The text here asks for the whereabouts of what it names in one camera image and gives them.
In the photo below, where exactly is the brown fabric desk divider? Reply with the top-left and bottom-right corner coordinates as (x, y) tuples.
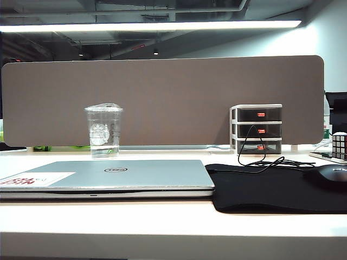
(1, 55), (326, 148)

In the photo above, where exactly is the plastic bottle with green label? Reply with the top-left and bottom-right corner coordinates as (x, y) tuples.
(324, 96), (333, 141)

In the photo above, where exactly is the black monitor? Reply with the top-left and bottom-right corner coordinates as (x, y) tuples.
(325, 92), (347, 133)

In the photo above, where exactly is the black mouse pad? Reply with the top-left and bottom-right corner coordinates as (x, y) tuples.
(205, 163), (347, 215)

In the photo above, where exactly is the black mouse cable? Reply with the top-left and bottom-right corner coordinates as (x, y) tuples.
(237, 124), (317, 174)

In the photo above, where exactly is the white red laptop sticker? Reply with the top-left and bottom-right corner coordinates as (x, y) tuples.
(0, 172), (76, 187)

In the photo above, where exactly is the dark translucent organizer drawer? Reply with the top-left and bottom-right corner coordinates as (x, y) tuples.
(237, 140), (281, 154)
(237, 107), (280, 121)
(237, 123), (281, 138)

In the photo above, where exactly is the white flat box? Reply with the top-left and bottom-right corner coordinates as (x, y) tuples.
(309, 151), (347, 165)

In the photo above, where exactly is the silver Dell laptop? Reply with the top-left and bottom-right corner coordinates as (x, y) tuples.
(0, 159), (216, 200)

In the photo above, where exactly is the white drawer organizer frame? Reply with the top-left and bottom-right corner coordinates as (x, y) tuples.
(229, 103), (283, 155)

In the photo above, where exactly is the black Rubik's cube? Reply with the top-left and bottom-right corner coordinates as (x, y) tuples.
(332, 132), (347, 160)

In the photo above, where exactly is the black computer mouse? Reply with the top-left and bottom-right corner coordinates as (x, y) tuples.
(303, 164), (347, 190)

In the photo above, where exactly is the silver desk cable tray lid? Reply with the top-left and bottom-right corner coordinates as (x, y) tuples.
(119, 145), (209, 151)

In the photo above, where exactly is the clear plastic coffee cup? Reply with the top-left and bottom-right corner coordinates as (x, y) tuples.
(83, 102), (124, 160)

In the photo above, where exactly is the white LED light bar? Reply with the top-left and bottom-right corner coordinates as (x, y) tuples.
(0, 20), (302, 35)

